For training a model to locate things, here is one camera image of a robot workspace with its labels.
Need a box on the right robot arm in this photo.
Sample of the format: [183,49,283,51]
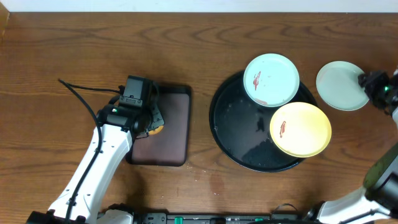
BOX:
[302,70,397,223]

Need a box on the black rectangular tray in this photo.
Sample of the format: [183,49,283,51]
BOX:
[126,86,192,167]

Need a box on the light blue plate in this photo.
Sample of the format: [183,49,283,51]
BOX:
[316,61,369,111]
[243,54,300,107]

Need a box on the black round serving tray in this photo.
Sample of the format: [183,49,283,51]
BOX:
[209,71,304,172]

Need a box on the yellow green scrub sponge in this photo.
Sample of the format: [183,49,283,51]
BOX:
[149,125,164,135]

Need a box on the yellow plate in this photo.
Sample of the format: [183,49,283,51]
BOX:
[269,102,331,158]

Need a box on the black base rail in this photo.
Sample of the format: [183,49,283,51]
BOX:
[99,203,315,224]

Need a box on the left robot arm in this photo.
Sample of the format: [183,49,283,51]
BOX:
[27,95,164,223]

